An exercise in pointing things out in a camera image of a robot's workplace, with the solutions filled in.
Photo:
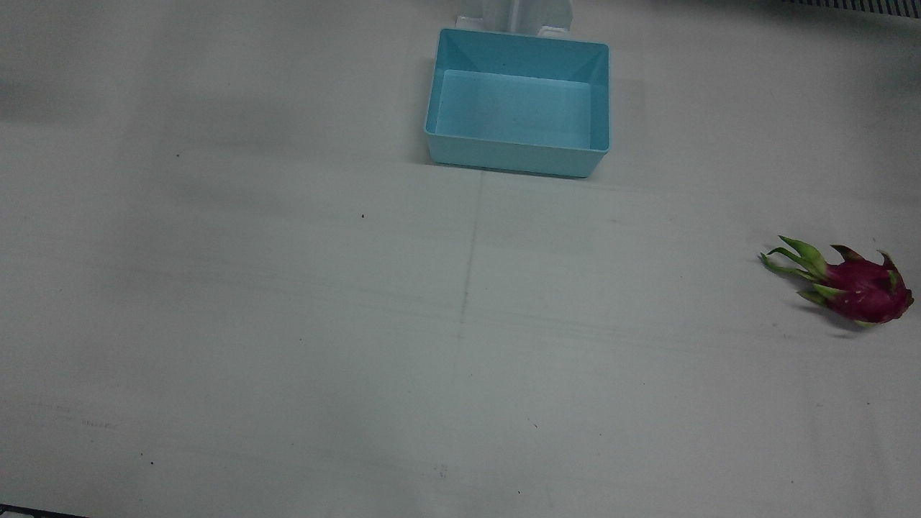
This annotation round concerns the red dragon fruit green leaves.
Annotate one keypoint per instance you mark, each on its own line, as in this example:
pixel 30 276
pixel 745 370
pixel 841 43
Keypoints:
pixel 863 288

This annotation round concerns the light blue plastic bin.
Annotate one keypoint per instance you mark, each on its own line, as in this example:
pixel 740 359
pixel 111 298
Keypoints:
pixel 514 108

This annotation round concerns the slatted metal grille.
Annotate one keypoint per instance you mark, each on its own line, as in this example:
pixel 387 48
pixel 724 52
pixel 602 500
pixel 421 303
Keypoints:
pixel 849 6

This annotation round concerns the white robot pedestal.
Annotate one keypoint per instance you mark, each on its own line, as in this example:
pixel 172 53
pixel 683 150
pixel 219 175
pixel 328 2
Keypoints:
pixel 514 14

